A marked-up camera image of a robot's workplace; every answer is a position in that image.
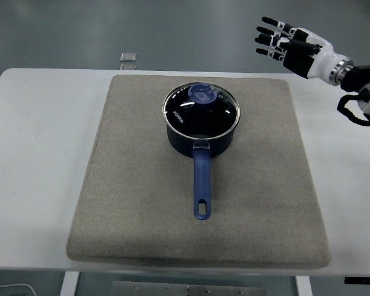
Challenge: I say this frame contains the grey metal plate with screws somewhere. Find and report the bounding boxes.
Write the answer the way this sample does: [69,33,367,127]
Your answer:
[112,281,266,296]

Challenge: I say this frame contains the black control panel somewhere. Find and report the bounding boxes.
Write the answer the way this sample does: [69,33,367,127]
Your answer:
[344,276,370,285]

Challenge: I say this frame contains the glass lid with blue knob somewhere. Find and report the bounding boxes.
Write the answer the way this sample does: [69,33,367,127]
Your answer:
[162,81,241,140]

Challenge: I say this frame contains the white table leg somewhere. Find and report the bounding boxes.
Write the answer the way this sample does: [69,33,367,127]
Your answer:
[295,276,313,296]
[60,271,80,296]

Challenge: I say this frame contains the beige fabric mat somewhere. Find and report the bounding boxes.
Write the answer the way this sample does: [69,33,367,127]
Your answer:
[65,74,332,268]

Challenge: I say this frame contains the dark blue saucepan with handle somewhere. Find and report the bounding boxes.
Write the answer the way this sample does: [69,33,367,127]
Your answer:
[165,118,237,221]

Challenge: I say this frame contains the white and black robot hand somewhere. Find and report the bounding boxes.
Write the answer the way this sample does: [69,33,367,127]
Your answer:
[254,15,348,81]

